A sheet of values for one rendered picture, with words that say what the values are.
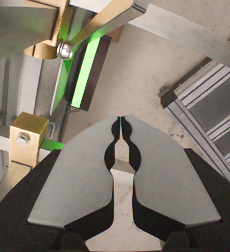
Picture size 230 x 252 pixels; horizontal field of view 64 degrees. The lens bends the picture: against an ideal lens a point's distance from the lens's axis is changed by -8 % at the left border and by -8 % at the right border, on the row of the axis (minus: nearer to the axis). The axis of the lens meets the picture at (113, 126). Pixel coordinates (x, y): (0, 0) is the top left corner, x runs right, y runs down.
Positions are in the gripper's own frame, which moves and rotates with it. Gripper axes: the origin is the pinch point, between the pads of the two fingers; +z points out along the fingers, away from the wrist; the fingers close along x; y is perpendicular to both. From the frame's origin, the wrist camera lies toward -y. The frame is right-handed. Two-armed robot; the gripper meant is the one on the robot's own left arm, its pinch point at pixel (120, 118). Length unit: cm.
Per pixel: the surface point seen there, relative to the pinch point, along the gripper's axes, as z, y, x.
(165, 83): 99, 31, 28
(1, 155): 37, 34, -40
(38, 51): 12.3, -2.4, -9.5
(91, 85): 29.1, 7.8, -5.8
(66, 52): 13.4, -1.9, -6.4
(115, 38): 92, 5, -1
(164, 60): 99, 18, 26
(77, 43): 5.9, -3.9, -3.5
